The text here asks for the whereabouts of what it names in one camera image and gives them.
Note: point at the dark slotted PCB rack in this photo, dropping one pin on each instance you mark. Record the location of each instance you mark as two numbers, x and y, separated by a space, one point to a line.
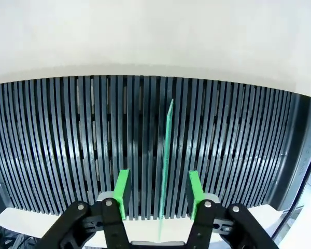
67 142

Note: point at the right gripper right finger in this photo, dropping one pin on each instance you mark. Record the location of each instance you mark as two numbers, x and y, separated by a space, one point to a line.
197 192

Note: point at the green perforated circuit board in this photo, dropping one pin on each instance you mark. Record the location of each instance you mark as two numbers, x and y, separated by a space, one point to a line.
167 145

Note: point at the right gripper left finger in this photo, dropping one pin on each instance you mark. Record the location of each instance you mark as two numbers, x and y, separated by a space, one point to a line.
120 192

